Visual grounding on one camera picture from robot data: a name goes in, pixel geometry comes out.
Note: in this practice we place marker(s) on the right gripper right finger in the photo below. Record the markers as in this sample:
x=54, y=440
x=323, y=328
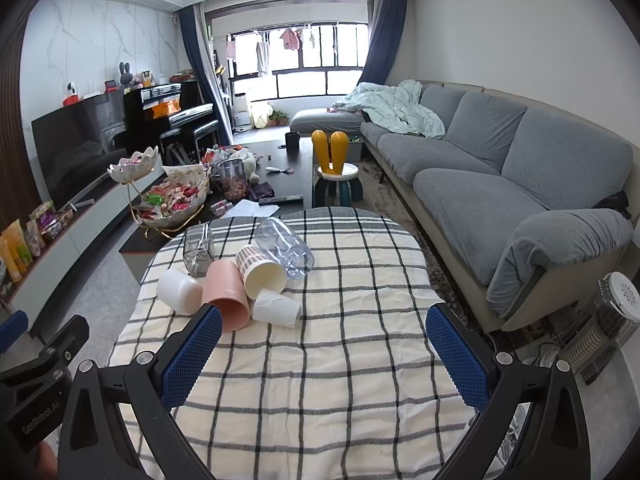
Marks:
x=529, y=418

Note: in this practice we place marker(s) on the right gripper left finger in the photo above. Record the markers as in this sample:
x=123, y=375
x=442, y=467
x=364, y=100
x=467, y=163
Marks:
x=95, y=442

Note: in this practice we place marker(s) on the houndstooth paper cup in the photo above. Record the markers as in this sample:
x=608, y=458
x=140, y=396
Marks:
x=259, y=271

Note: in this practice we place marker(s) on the white plastic cup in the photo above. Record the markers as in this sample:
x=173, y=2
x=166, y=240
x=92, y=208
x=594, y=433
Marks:
x=180, y=292

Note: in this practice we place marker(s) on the pink plastic cup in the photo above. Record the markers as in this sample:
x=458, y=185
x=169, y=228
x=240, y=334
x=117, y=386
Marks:
x=223, y=288

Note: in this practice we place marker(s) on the clear ribbed glass cup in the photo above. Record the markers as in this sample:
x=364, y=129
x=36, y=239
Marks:
x=198, y=250

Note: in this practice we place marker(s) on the small white paper cup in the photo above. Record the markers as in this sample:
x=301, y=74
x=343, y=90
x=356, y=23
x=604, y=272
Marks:
x=276, y=309

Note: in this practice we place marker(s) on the clear plastic cup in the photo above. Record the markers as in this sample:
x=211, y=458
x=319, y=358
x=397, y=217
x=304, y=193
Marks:
x=284, y=246

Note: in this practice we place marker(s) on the yellow snack bag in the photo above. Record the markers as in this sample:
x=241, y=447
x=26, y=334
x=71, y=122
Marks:
x=14, y=252

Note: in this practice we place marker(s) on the white electric heater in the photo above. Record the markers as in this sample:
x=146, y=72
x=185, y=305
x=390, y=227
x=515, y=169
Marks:
x=612, y=317

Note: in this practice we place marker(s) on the white tv cabinet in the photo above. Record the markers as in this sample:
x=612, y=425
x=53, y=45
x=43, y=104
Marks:
x=35, y=290

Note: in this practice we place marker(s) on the two-tier candy bowl stand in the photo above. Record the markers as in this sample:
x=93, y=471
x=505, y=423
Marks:
x=166, y=207

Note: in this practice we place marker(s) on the checkered tablecloth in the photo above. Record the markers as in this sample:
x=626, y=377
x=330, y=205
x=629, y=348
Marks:
x=353, y=390

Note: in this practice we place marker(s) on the grey sectional sofa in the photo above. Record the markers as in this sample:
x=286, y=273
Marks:
x=527, y=205

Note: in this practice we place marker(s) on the black flat television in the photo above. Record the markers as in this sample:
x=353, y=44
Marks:
x=76, y=144

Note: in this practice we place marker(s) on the clear nut jar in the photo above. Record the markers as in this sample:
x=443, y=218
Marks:
x=233, y=180

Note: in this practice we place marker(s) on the black remote control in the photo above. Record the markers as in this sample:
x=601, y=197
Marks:
x=278, y=200

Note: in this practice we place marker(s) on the black piano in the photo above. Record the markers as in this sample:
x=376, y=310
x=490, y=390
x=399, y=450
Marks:
x=172, y=117

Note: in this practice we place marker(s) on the dark mug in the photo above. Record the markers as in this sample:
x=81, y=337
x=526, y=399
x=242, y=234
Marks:
x=292, y=139

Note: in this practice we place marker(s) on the light green blanket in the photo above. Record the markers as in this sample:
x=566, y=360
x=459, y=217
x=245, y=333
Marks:
x=394, y=108

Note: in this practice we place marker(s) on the blue left curtain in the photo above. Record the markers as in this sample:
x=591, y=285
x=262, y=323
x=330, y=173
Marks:
x=196, y=44

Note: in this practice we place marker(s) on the blue curtain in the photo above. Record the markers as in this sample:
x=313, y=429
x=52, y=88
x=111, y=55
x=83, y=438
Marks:
x=386, y=26
x=196, y=44

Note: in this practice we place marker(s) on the blue right curtain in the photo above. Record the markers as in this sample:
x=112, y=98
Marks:
x=386, y=26

